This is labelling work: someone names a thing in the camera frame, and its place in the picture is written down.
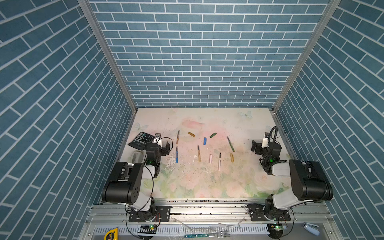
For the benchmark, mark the tan pen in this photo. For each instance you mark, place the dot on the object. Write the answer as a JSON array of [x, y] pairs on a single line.
[[199, 154]]

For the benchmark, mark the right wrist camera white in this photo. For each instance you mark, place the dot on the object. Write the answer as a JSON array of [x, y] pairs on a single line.
[[266, 140]]

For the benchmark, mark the pink pen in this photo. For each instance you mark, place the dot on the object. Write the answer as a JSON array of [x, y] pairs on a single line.
[[219, 161]]

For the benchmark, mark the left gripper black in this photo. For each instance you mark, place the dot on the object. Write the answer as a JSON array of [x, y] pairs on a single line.
[[165, 150]]

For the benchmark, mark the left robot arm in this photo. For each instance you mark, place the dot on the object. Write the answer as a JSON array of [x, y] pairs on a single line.
[[124, 183]]

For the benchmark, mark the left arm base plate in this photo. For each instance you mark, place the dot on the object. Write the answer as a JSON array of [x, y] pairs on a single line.
[[162, 213]]

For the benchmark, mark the green pen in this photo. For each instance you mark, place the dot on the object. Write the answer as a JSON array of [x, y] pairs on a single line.
[[231, 145]]

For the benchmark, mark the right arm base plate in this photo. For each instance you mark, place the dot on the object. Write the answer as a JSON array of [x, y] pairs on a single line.
[[260, 213]]

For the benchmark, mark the white blue stapler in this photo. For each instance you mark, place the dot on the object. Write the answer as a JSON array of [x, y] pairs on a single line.
[[311, 228]]

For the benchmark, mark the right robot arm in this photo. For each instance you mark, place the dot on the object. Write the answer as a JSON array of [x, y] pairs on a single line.
[[309, 183]]

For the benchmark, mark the blue pen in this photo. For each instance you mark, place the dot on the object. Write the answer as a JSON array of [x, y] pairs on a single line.
[[176, 154]]

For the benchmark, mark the black calculator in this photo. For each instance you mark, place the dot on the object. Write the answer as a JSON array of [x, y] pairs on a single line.
[[141, 140]]

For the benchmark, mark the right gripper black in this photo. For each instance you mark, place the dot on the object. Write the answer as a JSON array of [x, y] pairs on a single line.
[[258, 151]]

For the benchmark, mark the green handled fork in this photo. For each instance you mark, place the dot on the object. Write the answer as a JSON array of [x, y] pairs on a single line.
[[219, 235]]

